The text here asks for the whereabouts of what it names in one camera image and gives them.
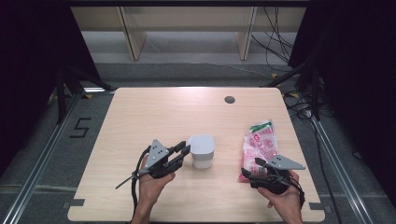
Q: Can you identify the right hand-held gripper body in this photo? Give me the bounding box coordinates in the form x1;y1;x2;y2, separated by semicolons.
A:
249;154;306;196

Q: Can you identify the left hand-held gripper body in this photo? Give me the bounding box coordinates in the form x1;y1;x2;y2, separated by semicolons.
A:
138;139;185;180

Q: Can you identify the pink and white plastic bag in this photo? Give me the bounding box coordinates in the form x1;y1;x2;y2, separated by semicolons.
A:
238;119;278;183

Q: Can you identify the white plastic measuring cup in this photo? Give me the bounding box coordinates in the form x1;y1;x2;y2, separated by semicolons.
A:
187;133;217;170

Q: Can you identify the person's left hand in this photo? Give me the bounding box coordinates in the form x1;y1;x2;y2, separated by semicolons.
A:
137;154;177;203

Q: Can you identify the person's right hand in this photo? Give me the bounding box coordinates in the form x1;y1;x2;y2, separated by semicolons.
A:
257;170;304;219

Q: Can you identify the black metal stand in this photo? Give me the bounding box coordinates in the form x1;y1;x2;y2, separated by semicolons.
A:
55;64;115;125
260;58;322;121

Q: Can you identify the dark curtain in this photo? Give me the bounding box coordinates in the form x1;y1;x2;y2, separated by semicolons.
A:
288;0;396;200
0;0;105;175

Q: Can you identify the beige wooden shelf unit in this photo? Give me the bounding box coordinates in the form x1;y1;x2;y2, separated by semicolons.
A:
70;6;307;62

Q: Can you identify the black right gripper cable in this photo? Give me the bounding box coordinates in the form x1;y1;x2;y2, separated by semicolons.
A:
289;176;306;209

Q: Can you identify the grey cable tie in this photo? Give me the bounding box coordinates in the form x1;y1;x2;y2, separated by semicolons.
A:
115;174;140;190

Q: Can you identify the thin black floor cable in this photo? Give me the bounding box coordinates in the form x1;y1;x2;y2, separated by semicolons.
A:
309;118;344;224

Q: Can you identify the tangle of black floor cables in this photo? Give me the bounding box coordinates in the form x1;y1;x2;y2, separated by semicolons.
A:
284;92;314;121

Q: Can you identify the aluminium floor rail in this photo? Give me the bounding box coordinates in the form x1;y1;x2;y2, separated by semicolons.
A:
0;87;106;224
311;116;375;224

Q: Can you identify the grey table bracket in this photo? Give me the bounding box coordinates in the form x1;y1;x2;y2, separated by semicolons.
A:
62;198;86;210
308;202;332;215

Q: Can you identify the white floor cable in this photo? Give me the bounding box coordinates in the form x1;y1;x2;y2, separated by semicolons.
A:
145;36;273;79

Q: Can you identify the bundle of black hanging cables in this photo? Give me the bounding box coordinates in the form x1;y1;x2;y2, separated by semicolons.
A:
250;6;295;73

